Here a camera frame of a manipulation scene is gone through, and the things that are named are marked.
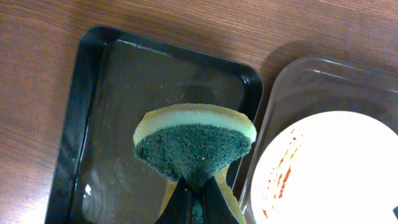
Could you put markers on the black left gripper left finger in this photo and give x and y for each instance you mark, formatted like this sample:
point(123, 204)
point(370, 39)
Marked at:
point(179, 207)

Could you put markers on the white plate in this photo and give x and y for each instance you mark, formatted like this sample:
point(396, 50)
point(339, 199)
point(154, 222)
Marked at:
point(331, 167)

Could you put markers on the green yellow sponge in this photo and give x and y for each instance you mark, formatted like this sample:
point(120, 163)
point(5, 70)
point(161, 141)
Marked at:
point(197, 142)

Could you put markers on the black small tray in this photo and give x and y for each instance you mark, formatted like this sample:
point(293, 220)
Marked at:
point(118, 77)

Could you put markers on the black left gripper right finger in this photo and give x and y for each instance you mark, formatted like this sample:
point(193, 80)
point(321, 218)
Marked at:
point(214, 205)

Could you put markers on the brown serving tray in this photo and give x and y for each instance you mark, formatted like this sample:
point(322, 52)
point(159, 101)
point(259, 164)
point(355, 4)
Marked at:
point(316, 84)

